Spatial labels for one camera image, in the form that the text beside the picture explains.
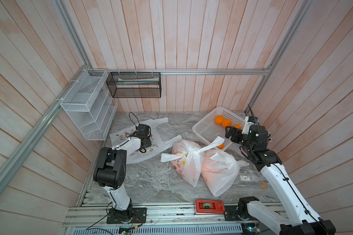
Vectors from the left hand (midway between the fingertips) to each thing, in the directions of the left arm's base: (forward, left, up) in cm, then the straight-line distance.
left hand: (145, 144), depth 98 cm
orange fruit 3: (-2, -51, +1) cm, 51 cm away
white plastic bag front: (-21, -45, +6) cm, 50 cm away
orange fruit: (+22, -54, +2) cm, 58 cm away
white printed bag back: (+3, -8, -2) cm, 9 cm away
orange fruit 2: (+18, -59, +3) cm, 62 cm away
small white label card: (-22, -62, -1) cm, 66 cm away
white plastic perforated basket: (+18, -50, -2) cm, 53 cm away
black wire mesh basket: (+36, +9, +23) cm, 44 cm away
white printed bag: (-16, -27, +12) cm, 33 cm away
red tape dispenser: (-38, -38, +3) cm, 54 cm away
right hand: (-4, -51, +24) cm, 56 cm away
